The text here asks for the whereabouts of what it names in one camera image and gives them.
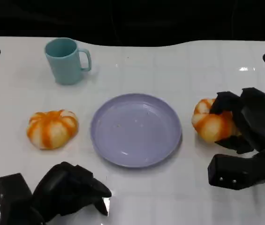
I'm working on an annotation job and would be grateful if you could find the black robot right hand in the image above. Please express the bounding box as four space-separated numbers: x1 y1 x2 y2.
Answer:
209 87 265 155

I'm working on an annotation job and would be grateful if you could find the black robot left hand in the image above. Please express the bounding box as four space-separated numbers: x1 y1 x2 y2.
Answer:
31 161 113 222

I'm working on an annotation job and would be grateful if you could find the orange and white bread roll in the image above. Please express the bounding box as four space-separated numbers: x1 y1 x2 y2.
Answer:
26 109 79 150
191 98 242 143

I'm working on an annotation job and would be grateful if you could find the lilac plate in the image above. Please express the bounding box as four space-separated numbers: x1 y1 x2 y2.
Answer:
90 93 183 168

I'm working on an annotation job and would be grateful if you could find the pale green mug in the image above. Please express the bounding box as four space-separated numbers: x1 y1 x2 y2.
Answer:
44 37 92 85

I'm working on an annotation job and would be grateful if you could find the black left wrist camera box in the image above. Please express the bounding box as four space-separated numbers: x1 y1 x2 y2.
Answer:
0 172 46 225

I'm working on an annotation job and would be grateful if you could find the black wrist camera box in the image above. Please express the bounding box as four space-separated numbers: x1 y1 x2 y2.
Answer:
207 153 265 191
0 172 46 225

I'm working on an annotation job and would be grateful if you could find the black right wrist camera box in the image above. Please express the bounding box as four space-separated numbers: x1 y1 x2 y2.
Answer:
207 153 265 191

